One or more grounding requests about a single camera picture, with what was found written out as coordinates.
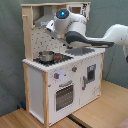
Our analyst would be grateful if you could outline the red oven knob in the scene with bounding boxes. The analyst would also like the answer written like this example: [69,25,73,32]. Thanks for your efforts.
[54,73,60,79]
[71,66,79,73]

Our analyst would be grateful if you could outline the grey ice dispenser panel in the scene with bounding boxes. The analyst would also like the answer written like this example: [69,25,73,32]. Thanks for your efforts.
[87,65,96,82]

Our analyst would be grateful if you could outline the grey toy sink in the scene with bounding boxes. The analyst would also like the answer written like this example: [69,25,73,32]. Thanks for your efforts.
[68,47,94,56]

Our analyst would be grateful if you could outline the toy microwave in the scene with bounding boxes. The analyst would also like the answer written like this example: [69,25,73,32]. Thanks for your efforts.
[67,3,90,19]

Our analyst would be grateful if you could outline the grey range hood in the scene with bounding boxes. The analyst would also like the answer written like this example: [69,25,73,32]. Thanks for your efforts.
[33,5,58,26]

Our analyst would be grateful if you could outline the black stovetop red burners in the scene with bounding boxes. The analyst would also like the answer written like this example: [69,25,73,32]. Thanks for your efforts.
[35,53,71,66]

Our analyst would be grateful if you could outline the small metal pot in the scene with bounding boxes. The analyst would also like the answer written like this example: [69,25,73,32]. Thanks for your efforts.
[39,51,54,62]

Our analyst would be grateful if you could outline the wooden toy kitchen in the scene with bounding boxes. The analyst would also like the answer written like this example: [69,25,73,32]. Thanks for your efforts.
[22,2,105,127]

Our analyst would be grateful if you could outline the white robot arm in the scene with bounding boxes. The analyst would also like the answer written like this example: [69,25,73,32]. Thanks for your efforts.
[46,8,128,63]

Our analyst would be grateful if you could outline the toy oven door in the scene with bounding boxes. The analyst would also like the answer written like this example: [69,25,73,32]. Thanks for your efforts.
[56,85,74,111]

